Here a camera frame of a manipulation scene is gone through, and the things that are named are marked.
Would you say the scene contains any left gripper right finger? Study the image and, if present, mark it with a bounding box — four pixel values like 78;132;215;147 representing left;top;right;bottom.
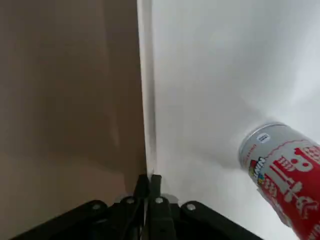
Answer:
148;174;263;240

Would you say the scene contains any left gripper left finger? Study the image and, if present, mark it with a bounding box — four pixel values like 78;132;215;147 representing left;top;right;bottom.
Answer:
14;173;150;240

